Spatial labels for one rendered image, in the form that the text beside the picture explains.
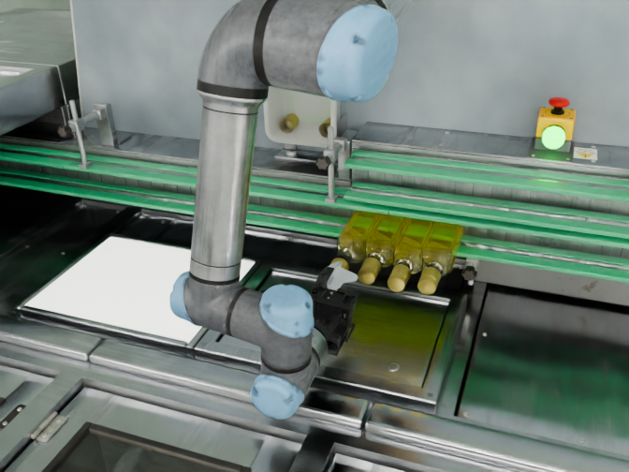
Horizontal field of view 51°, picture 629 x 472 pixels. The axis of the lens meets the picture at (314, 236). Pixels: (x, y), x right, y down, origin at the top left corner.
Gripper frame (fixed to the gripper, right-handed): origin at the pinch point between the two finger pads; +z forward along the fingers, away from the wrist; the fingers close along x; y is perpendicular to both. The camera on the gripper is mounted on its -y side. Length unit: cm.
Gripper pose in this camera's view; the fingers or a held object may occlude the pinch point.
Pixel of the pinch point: (334, 274)
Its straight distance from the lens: 126.3
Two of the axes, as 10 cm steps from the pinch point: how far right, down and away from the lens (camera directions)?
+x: 0.5, -8.5, -5.2
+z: 3.4, -4.7, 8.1
